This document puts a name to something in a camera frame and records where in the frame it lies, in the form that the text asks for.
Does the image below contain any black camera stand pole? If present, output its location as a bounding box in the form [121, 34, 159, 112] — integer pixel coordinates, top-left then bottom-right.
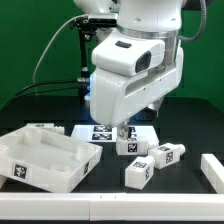
[78, 29, 90, 102]

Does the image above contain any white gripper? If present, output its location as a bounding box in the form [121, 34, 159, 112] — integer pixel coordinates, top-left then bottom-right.
[90, 30, 183, 139]

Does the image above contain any grey robot hose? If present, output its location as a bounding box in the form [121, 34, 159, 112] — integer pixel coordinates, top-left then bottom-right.
[178, 0, 208, 43]

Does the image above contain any black cable upper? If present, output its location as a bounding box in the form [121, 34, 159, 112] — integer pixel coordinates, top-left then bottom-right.
[13, 79, 81, 98]

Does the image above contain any black camera on stand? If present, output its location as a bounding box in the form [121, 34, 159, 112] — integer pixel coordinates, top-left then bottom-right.
[69, 13, 117, 32]

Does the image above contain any white square table top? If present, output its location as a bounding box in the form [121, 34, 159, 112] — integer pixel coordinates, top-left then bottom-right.
[0, 127, 102, 193]

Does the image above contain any grey camera cable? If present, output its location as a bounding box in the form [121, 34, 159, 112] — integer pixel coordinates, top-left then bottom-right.
[32, 13, 88, 84]

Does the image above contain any black cable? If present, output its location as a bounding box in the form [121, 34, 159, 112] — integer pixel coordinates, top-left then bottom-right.
[13, 79, 81, 98]
[0, 86, 81, 111]

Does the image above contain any black cable lower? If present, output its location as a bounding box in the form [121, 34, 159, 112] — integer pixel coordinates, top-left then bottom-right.
[0, 86, 81, 111]

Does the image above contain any white front fence bar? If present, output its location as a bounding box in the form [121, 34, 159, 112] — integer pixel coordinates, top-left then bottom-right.
[0, 193, 224, 221]

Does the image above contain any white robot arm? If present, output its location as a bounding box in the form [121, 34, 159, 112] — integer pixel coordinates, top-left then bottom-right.
[73, 0, 209, 140]

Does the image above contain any white side fence block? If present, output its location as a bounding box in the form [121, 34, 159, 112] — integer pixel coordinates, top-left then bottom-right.
[200, 154, 224, 194]

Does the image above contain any white base tag plate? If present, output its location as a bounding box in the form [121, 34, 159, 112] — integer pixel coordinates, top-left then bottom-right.
[71, 125, 159, 143]

